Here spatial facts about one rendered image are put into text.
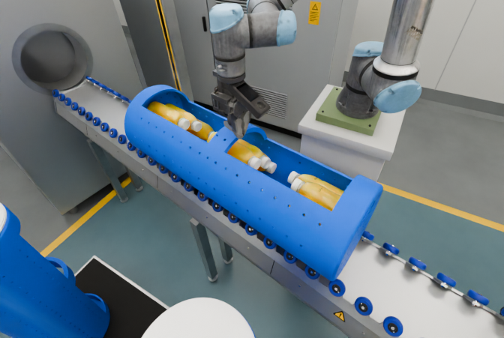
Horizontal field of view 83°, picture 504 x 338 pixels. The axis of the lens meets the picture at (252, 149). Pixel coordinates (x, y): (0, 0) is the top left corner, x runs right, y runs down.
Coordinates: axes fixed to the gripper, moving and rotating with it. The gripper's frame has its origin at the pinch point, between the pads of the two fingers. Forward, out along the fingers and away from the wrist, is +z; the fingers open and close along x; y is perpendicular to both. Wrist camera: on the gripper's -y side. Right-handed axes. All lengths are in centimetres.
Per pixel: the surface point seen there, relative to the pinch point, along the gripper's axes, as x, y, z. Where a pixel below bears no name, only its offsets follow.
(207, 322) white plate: 39.1, -20.7, 19.6
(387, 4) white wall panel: -266, 42, 33
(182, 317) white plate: 41.9, -15.3, 19.6
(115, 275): 45, 68, 108
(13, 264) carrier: 64, 44, 32
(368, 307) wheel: 10, -49, 26
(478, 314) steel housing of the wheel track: -8, -72, 31
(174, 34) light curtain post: -33, 69, -6
